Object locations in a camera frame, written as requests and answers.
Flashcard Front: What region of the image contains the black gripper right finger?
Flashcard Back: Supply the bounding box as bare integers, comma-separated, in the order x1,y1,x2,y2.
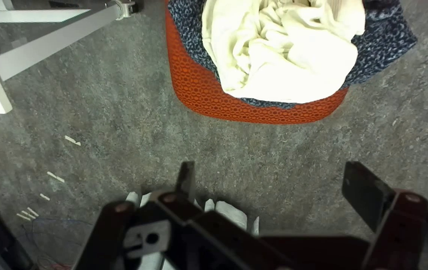
341,161,428,270

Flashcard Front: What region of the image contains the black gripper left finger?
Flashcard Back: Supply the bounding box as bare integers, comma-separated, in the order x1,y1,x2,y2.
72,161,294,270

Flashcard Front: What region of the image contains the cream knitted cloth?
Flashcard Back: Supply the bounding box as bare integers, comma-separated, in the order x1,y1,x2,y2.
201,0,368,106

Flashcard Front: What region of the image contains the navy speckled cloth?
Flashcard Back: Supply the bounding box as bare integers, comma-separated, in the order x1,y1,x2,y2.
166,0,419,110

